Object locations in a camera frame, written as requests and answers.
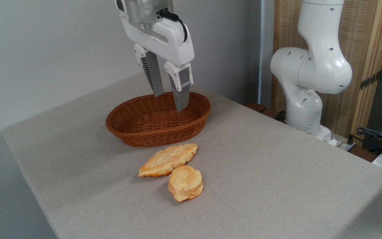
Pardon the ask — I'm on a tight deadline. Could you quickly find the blue-grey cable bundle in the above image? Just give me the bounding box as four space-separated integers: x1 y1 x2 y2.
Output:
355 127 382 150

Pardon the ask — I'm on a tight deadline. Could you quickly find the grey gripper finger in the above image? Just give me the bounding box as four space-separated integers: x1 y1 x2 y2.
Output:
164 61 194 113
133 44 164 98

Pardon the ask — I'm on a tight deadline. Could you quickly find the brown wicker basket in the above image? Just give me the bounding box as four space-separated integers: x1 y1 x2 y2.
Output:
105 92 211 148

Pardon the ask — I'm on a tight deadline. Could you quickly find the long flat bread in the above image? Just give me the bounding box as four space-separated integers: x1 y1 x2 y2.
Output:
138 143 198 178

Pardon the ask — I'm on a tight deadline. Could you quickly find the round thick bread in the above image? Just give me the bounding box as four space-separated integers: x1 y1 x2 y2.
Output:
168 165 204 202

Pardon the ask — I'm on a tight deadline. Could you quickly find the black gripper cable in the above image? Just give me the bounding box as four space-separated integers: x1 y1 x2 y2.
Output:
159 9 188 43

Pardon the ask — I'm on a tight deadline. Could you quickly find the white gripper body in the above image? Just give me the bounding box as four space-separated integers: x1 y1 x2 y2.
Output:
116 0 195 66

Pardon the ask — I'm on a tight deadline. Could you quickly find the white vertical pole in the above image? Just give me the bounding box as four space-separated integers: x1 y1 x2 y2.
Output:
258 0 275 109

